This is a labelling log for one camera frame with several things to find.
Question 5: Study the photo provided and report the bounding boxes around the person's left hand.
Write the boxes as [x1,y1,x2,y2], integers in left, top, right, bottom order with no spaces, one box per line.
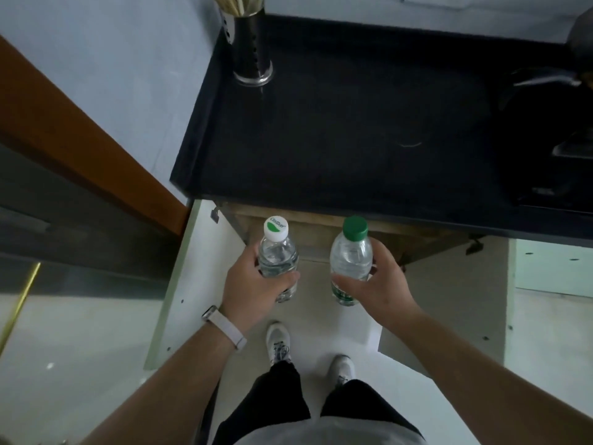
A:
[217,243,301,337]

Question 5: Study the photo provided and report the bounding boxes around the person's right hand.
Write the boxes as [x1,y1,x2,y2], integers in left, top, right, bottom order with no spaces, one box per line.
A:
[331,237,425,337]

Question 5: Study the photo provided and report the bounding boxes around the green cap water bottle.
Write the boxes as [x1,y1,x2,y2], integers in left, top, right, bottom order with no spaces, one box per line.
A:
[329,215,374,307]

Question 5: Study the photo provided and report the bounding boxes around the dark green label water bottle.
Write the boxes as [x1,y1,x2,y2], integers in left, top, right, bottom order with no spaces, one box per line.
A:
[257,215,300,303]

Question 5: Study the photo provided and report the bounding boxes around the person's right forearm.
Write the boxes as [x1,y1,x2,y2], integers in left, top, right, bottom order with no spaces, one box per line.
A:
[398,310,593,445]

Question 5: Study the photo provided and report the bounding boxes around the person's left forearm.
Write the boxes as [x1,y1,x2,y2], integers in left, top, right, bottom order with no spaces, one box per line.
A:
[78,326,240,445]

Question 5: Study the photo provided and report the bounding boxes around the white smartwatch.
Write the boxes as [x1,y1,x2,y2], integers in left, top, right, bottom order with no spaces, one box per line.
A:
[201,305,248,352]

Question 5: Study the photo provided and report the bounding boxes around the white left sneaker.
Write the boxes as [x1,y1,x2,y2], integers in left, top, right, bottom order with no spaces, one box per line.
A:
[265,321,293,367]

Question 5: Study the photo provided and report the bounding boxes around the white sneaker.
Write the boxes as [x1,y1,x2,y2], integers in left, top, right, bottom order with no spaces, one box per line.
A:
[265,321,293,367]
[326,355,356,388]

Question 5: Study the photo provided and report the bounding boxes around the white right sneaker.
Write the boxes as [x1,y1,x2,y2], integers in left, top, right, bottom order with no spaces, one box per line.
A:
[326,355,356,388]

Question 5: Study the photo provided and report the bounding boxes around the black trousers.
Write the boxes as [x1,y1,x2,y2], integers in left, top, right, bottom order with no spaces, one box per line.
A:
[211,361,423,445]

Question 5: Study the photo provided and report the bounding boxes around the light grey t-shirt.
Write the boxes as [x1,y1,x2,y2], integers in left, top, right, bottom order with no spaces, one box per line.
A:
[233,415,427,445]

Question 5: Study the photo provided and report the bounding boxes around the black glass gas hob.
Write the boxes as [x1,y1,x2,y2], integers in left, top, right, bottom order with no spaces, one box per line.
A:
[490,87,593,214]

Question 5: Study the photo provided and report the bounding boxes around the glass door gold pattern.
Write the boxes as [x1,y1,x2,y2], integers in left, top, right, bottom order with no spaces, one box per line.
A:
[0,259,163,445]

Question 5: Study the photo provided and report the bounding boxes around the black metal chopstick holder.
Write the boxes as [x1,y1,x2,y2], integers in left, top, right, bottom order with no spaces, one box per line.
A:
[220,6,274,88]

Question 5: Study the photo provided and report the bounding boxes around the black wok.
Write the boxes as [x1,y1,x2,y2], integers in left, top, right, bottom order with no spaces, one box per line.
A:
[498,6,593,112]

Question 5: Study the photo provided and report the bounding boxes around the brown wooden door frame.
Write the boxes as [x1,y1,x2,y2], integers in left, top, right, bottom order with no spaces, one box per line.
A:
[0,34,191,237]

